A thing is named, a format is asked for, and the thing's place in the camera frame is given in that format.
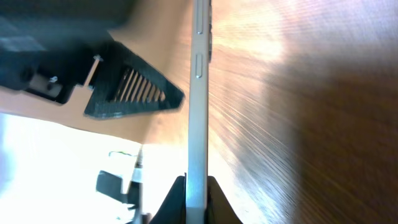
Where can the smartphone with teal screen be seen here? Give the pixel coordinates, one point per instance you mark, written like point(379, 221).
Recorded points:
point(197, 172)

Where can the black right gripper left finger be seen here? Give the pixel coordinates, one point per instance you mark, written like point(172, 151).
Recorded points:
point(173, 208)

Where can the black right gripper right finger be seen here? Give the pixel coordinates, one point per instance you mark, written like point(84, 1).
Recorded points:
point(219, 210)

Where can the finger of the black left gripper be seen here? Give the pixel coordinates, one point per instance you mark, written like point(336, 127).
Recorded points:
point(124, 84)

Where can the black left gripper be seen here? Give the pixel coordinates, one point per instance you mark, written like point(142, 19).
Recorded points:
point(49, 46)

